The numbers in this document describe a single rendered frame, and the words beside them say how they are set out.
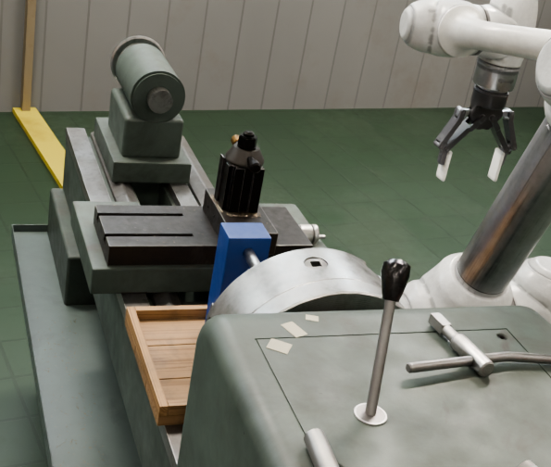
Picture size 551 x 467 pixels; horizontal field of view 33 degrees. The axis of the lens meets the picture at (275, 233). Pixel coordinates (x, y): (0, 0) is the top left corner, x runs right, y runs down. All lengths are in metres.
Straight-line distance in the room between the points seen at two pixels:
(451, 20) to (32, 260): 1.34
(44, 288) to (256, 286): 1.27
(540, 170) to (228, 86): 4.07
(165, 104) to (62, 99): 2.90
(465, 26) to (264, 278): 0.75
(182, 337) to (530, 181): 0.68
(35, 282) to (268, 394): 1.59
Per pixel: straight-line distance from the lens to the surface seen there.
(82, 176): 2.38
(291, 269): 1.32
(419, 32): 1.90
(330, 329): 1.15
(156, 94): 2.30
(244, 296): 1.32
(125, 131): 2.36
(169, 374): 1.66
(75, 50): 5.12
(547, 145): 1.54
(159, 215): 2.00
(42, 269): 2.61
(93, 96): 5.23
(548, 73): 1.44
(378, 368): 1.02
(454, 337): 1.17
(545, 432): 1.10
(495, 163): 2.17
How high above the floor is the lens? 1.86
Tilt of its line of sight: 26 degrees down
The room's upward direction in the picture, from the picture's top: 11 degrees clockwise
